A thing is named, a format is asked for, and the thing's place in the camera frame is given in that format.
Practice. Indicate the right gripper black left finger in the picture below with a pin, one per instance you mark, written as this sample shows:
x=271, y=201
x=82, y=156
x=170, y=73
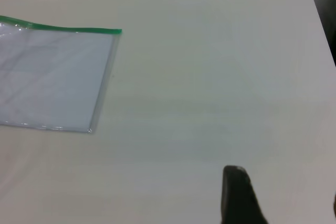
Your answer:
x=237, y=197

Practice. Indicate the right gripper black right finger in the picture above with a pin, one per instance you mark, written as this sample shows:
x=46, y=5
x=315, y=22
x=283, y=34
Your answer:
x=335, y=211

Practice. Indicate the clear plastic green-zip bag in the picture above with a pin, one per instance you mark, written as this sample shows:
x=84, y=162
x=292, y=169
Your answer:
x=52, y=77

